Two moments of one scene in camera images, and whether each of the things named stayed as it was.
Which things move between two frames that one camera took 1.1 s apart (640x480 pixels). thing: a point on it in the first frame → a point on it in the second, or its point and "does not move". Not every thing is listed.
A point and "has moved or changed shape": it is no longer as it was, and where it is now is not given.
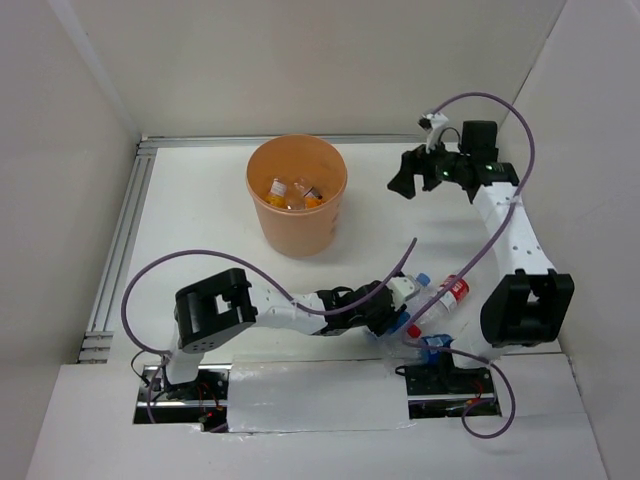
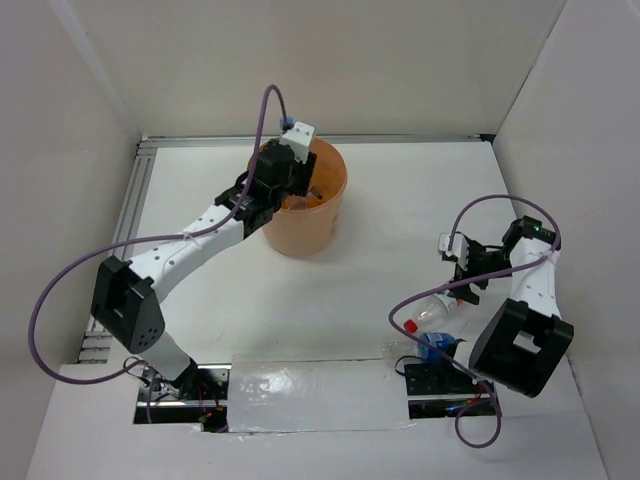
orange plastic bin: x=298 y=182 does not move
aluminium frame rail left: x=96 y=345 does not move
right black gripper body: x=440 y=166 → x=481 y=262
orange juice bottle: x=312 y=200 has moved or changed shape
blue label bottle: x=420 y=354 has moved or changed shape
